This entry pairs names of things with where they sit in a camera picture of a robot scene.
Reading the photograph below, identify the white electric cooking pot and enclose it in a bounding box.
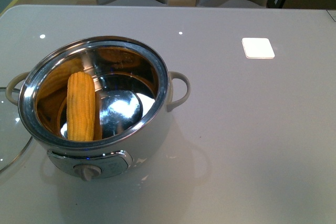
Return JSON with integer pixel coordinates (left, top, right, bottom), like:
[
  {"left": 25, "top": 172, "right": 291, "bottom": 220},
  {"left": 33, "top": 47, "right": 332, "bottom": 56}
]
[{"left": 5, "top": 36, "right": 191, "bottom": 181}]

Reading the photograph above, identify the glass pot lid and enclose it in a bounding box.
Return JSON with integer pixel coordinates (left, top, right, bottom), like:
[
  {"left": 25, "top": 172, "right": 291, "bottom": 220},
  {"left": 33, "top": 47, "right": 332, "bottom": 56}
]
[{"left": 1, "top": 87, "right": 33, "bottom": 173}]

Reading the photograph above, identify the yellow corn cob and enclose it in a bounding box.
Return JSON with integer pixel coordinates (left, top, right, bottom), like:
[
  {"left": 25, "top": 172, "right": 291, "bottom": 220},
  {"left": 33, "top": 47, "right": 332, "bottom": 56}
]
[{"left": 67, "top": 72, "right": 95, "bottom": 142}]

